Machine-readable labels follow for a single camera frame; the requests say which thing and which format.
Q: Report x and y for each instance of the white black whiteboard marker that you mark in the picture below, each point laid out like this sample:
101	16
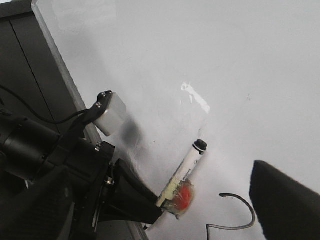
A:
182	173

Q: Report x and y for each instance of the dark grey cabinet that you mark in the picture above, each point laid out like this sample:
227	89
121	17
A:
27	66

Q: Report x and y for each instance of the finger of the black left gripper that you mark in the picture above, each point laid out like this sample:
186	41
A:
129	199

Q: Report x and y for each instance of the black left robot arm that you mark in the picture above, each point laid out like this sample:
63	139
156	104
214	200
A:
74	185

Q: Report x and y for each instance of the red magnet taped to marker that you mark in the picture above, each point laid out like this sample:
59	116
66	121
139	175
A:
182	199

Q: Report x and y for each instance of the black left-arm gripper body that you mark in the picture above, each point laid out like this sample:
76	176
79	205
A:
42	211

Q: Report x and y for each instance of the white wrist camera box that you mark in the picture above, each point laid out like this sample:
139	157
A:
114	112

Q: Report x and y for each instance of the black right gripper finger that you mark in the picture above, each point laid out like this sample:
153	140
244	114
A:
286	209

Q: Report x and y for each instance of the white whiteboard with aluminium frame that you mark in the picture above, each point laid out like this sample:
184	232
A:
242	75

